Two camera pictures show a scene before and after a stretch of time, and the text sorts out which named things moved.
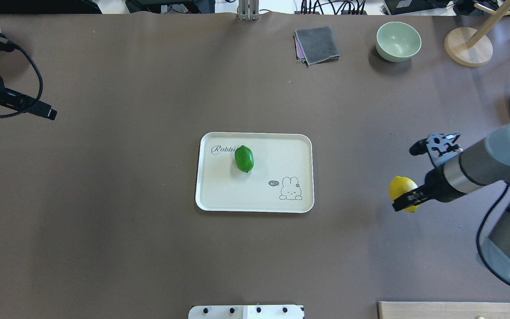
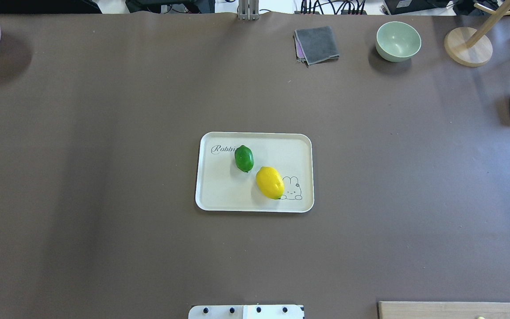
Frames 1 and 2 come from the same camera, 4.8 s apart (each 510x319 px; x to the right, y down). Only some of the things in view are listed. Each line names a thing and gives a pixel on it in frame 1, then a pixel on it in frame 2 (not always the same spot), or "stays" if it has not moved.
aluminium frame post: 248,9 stays
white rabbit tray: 280,180 stays
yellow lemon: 399,185 to 270,182
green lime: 244,158 stays
